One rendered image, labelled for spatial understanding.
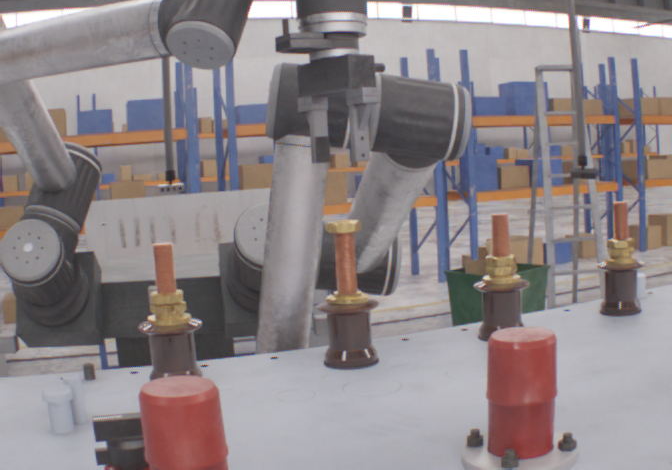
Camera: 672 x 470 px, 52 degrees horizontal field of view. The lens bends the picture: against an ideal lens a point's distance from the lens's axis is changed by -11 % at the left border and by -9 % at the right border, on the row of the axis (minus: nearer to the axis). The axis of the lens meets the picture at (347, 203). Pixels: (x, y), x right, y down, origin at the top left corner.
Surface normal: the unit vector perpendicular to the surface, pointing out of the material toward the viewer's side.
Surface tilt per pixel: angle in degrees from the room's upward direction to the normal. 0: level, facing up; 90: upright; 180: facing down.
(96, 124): 90
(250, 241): 63
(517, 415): 91
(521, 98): 90
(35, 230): 55
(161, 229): 90
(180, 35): 139
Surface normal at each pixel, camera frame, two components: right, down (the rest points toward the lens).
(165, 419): -0.09, 0.05
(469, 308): -0.79, 0.15
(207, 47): -0.16, 0.87
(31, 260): 0.14, -0.45
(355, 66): 0.61, 0.02
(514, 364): -0.47, 0.06
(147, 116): 0.32, 0.04
